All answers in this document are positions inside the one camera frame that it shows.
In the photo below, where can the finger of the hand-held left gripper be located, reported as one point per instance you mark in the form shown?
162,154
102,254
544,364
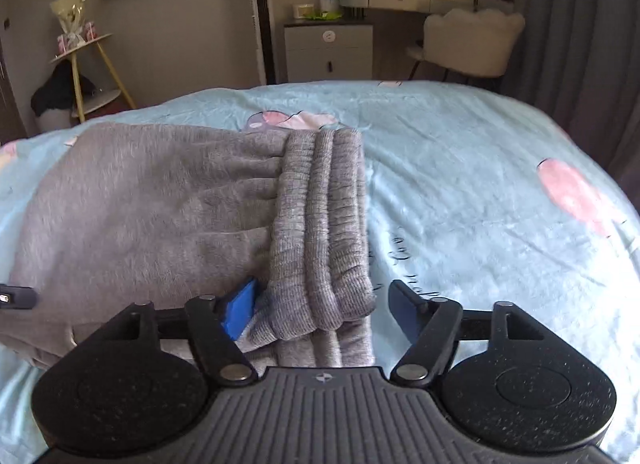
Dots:
20,298

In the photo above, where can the light blue printed blanket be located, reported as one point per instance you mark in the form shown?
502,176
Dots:
475,168

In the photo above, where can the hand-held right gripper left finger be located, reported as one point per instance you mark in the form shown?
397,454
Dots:
240,311

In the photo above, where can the small pale box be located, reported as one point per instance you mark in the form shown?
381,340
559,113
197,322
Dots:
303,11

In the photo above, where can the grey nightstand cabinet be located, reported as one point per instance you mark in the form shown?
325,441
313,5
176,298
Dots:
327,51

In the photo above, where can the cream upholstered chair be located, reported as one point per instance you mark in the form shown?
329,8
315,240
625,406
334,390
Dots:
470,43

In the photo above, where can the tall white tower appliance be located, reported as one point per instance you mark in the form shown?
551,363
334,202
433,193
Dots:
256,13

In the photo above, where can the dark cloth bundle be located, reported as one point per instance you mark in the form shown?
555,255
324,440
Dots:
60,91

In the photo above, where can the grey pants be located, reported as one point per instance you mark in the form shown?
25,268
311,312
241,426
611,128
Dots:
150,204

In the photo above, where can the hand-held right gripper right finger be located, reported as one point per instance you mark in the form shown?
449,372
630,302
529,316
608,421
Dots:
406,311

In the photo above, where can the grey curtain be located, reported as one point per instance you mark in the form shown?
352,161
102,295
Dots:
575,43

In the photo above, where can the yellow-legged side table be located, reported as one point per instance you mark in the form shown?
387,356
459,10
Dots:
75,73

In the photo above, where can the wrapped flower bouquet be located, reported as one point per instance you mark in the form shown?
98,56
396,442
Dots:
72,18

